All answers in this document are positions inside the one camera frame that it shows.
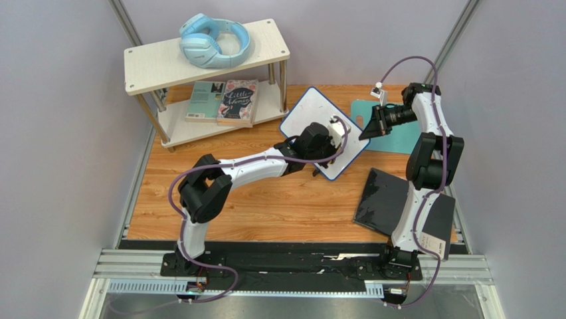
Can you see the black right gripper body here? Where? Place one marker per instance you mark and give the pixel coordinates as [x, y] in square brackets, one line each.
[382, 121]

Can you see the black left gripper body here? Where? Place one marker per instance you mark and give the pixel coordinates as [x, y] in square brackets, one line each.
[327, 150]

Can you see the small blue-framed whiteboard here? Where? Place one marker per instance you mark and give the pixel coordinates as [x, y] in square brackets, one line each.
[313, 106]

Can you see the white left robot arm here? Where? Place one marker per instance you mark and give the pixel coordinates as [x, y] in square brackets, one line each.
[200, 193]

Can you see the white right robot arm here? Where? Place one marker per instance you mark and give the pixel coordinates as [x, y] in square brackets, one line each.
[430, 168]

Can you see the teal cutting board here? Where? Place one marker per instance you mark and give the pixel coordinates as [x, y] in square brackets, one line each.
[401, 140]

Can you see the black slate board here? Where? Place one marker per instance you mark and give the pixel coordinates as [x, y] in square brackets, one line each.
[382, 202]

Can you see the Little Women book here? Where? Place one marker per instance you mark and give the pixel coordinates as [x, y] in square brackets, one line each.
[238, 105]

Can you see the teal paperback book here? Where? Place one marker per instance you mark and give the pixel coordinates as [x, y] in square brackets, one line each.
[204, 102]

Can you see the white two-tier shelf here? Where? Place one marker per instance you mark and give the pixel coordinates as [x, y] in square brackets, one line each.
[155, 66]

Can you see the light blue headphones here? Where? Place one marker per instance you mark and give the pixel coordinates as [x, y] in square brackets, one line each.
[198, 42]

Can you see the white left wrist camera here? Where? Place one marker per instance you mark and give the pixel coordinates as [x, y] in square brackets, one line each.
[338, 129]

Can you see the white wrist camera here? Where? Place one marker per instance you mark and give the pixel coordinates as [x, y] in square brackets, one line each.
[338, 129]
[380, 93]

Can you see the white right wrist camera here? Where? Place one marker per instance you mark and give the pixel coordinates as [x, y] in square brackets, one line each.
[380, 93]

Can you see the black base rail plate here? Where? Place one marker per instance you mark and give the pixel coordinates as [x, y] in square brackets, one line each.
[287, 267]

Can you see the aluminium frame rail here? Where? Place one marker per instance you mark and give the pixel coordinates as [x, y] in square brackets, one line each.
[141, 269]

